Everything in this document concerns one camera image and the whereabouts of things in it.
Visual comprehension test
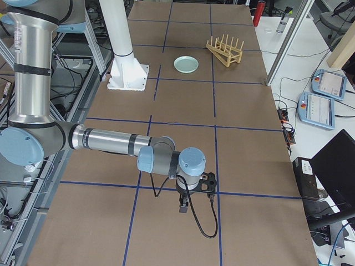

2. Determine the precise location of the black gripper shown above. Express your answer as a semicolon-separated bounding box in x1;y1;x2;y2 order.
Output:
176;185;191;213

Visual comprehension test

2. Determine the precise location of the light green plate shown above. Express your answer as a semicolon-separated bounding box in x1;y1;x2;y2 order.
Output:
174;55;199;74

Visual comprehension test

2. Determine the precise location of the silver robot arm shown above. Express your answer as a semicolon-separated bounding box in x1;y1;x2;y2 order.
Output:
1;1;206;212

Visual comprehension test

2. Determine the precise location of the wooden plate rack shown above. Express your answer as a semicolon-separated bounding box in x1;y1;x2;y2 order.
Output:
206;34;245;68

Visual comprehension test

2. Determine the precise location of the orange black connector strip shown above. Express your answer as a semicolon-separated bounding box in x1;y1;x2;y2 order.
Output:
277;108;296;145

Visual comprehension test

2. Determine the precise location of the black computer box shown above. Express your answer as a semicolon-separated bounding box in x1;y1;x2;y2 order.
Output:
292;157;319;201

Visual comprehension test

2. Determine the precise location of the black monitor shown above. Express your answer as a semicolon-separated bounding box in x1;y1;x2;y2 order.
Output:
308;129;354;230

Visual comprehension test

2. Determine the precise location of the near blue teach pendant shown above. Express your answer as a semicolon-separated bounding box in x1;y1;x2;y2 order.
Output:
297;92;335;130

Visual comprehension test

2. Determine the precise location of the blue teach pendant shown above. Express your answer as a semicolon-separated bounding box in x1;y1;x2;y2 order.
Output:
311;69;346;101
297;92;335;130

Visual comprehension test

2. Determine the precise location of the far blue teach pendant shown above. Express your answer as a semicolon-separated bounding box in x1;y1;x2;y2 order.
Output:
311;69;346;101

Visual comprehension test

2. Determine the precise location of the red bottle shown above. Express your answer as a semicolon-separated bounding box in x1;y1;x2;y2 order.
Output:
253;1;266;27

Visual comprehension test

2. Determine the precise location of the clear water bottle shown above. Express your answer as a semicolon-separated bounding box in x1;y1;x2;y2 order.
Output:
276;6;293;34

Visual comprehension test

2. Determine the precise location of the grey office chair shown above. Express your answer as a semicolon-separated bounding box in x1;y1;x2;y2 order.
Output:
315;1;354;39

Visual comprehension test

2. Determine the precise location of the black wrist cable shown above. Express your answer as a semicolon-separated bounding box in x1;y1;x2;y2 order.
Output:
149;173;219;238

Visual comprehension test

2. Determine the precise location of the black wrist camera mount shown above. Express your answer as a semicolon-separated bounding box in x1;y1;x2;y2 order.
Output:
192;172;217;199

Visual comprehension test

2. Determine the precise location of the white camera pillar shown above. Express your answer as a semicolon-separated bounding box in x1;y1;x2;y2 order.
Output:
99;0;149;91

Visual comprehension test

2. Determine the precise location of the aluminium frame post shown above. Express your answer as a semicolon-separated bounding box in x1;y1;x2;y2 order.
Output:
265;0;315;86

